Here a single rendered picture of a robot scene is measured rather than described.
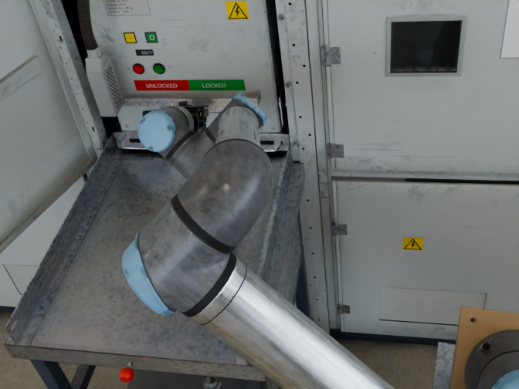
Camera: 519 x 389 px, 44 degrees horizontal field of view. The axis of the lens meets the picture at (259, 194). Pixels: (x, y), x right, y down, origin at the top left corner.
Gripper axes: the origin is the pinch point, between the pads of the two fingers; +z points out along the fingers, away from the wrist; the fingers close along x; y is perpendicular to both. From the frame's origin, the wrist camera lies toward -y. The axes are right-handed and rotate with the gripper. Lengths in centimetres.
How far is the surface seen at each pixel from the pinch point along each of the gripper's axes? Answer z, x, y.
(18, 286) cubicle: 42, -72, -87
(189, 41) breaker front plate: -5.2, 20.0, 1.5
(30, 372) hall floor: 30, -101, -78
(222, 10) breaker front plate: -9.5, 27.3, 11.6
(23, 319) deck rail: -45, -44, -30
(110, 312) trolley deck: -39, -43, -10
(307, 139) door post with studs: 4.9, -7.2, 31.6
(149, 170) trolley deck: 5.6, -17.3, -15.9
